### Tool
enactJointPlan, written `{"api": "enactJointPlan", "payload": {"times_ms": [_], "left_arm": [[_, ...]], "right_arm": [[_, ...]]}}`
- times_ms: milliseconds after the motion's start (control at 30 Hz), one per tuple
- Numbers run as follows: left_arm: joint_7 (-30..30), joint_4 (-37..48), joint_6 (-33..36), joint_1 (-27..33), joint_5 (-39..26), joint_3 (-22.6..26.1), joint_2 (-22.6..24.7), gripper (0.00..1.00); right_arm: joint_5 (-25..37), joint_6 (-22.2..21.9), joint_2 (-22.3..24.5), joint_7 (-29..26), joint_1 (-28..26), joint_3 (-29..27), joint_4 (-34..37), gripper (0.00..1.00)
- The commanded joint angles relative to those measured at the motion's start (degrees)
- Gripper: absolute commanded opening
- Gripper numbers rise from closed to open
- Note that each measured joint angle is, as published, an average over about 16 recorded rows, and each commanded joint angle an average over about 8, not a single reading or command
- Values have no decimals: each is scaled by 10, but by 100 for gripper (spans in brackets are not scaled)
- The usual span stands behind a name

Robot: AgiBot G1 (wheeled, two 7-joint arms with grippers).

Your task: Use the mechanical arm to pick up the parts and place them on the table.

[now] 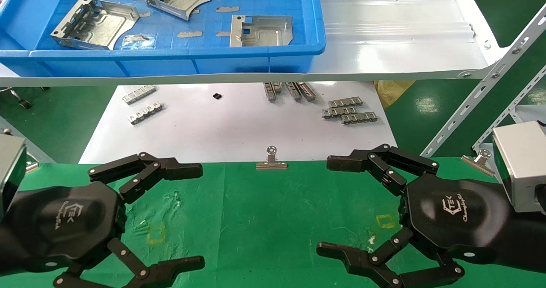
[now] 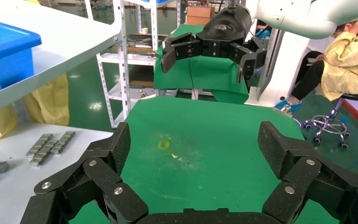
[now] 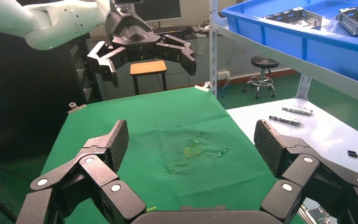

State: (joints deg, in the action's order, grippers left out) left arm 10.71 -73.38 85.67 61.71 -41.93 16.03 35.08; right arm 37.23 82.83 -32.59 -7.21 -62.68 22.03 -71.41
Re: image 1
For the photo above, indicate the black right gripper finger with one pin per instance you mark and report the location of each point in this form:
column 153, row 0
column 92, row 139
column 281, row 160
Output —
column 349, row 161
column 354, row 260

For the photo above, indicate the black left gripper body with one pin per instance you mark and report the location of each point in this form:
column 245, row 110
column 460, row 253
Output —
column 68, row 224

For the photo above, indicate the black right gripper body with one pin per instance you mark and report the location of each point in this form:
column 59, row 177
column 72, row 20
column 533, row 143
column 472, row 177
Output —
column 452, row 215

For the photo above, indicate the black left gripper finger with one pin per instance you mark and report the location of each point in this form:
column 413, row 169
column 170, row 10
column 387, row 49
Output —
column 162, row 273
column 170, row 169

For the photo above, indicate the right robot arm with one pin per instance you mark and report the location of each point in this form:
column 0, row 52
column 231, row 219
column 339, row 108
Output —
column 527, row 237

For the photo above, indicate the small silver metal strip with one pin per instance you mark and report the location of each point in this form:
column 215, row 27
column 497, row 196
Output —
column 339, row 112
column 307, row 91
column 359, row 117
column 268, row 91
column 293, row 90
column 146, row 112
column 345, row 103
column 139, row 94
column 277, row 86

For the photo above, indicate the white sheet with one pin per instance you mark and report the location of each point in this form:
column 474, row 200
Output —
column 230, row 130

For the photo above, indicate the yellow woven bag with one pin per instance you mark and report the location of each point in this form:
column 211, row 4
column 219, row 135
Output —
column 390, row 94

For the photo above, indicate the green cloth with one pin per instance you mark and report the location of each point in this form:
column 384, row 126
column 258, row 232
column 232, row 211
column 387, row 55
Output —
column 264, row 224

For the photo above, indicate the white shelf board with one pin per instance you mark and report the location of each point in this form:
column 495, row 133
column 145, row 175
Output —
column 384, row 45

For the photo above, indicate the white perforated angle strut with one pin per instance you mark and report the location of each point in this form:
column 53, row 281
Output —
column 512, row 109
column 490, row 81

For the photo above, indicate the black caster wheel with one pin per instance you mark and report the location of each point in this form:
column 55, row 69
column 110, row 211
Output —
column 23, row 103

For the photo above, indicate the blue plastic tray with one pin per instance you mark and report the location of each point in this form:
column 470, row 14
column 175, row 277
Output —
column 273, row 57

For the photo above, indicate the flat silver metal plate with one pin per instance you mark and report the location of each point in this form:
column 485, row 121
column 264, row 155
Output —
column 264, row 34

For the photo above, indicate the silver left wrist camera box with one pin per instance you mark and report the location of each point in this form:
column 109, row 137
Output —
column 10, row 168

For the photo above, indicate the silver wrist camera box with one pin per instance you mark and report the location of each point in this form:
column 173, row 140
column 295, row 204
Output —
column 524, row 160
column 10, row 168

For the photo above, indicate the grey metal frame bar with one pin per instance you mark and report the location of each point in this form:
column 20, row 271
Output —
column 36, row 150

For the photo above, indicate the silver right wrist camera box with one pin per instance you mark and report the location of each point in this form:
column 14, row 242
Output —
column 524, row 160

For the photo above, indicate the white frame base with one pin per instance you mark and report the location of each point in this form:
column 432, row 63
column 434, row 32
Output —
column 529, row 114

